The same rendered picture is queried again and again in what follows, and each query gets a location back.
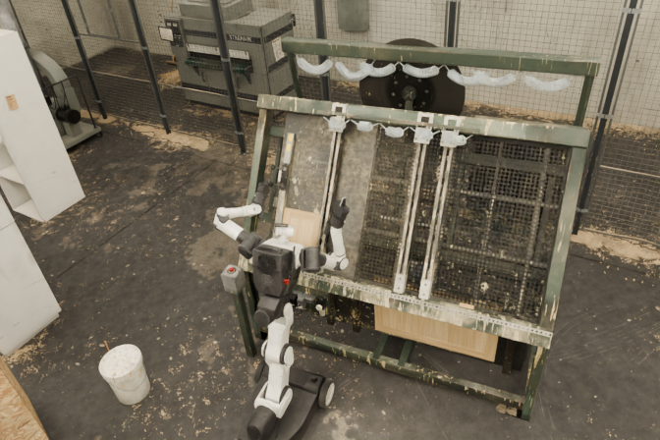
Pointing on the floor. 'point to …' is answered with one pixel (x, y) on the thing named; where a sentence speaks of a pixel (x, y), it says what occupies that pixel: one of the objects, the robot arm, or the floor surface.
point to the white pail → (126, 373)
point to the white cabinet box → (30, 140)
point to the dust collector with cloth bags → (71, 126)
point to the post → (245, 324)
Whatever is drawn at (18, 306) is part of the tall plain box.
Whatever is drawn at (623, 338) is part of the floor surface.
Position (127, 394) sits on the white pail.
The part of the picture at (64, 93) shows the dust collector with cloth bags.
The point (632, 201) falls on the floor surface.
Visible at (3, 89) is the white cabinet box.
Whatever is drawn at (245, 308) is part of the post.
